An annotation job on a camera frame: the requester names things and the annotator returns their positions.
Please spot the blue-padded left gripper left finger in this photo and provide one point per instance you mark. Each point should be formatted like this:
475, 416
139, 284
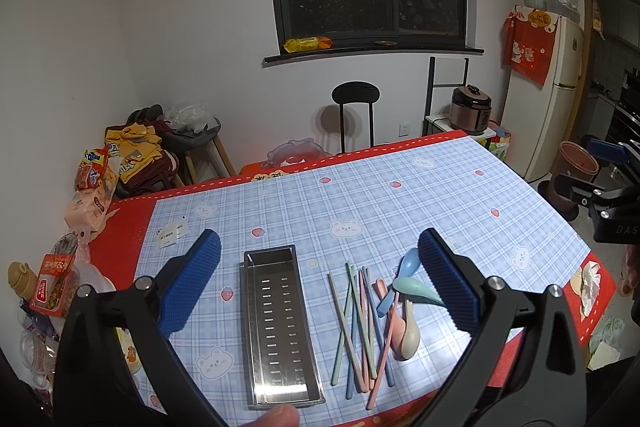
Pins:
93, 385

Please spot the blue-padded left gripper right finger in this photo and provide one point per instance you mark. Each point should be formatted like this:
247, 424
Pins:
522, 365

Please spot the beige spoon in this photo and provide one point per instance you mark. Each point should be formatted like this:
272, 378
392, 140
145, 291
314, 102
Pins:
407, 337

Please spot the teal green spoon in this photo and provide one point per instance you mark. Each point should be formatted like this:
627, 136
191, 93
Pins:
416, 291

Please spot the pink chopstick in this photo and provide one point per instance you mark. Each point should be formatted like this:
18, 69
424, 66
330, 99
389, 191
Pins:
381, 366
364, 333

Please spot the blue chopstick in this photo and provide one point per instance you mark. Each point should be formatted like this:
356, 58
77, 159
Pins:
352, 380
378, 332

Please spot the beige chopstick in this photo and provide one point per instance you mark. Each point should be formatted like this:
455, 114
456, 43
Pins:
349, 351

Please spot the person's hand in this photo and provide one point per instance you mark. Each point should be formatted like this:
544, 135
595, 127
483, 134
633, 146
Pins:
282, 415

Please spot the brown trash bin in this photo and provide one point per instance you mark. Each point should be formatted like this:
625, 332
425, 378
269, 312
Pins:
571, 160

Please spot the white refrigerator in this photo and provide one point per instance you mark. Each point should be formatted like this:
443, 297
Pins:
536, 117

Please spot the pink spoon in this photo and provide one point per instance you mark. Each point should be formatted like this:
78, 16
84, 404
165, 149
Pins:
397, 322

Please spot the tan chopstick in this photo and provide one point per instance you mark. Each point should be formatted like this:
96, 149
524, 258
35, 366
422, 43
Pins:
353, 281

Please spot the blue spoon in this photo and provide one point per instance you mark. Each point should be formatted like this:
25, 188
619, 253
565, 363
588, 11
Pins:
408, 265

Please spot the white paper card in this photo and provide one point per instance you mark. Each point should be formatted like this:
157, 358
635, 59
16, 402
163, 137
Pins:
170, 235

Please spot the brown rice cooker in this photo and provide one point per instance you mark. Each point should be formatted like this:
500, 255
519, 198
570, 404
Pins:
470, 110

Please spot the blue plaid tablecloth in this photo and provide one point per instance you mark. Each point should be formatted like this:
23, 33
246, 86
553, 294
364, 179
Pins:
367, 208

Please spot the light green chopstick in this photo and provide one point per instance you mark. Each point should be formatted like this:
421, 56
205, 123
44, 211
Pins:
340, 348

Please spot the stainless steel utensil tray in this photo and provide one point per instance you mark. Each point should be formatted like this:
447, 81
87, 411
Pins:
281, 368

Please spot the red fridge cloth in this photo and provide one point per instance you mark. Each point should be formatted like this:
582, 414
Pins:
528, 42

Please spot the orange snack bag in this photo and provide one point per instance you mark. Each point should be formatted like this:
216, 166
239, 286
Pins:
93, 169

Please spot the wooden stool with clothes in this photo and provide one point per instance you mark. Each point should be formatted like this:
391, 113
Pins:
156, 148

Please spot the black round stool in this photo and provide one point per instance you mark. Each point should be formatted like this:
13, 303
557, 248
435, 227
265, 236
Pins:
355, 92

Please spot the yellow snack bag on sill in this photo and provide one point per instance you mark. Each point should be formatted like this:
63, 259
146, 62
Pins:
307, 44

